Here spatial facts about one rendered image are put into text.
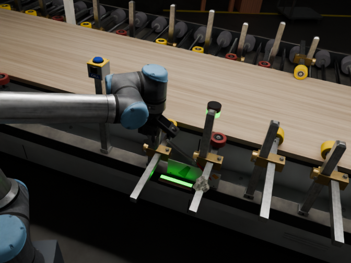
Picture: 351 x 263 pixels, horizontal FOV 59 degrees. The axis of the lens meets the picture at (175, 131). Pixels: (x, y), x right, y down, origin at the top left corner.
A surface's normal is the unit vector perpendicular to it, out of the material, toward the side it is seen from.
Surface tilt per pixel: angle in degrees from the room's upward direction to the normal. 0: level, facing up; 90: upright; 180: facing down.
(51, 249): 0
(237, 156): 90
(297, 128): 0
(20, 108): 56
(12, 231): 5
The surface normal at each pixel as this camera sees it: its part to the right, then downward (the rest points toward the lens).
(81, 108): 0.44, 0.07
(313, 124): 0.07, -0.76
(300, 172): -0.32, 0.59
